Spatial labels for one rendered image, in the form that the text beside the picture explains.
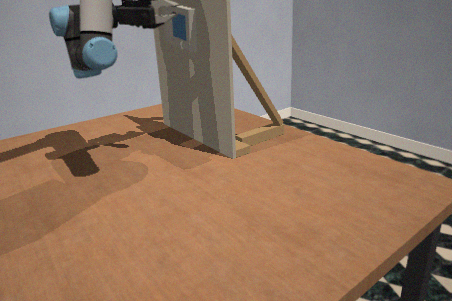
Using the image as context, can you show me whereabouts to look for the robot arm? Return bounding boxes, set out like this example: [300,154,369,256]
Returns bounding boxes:
[49,0,156,79]

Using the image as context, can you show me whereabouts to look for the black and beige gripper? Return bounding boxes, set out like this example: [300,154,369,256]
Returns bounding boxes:
[112,0,179,29]

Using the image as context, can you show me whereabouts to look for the beige board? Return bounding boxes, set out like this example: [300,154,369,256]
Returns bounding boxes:
[154,0,236,159]

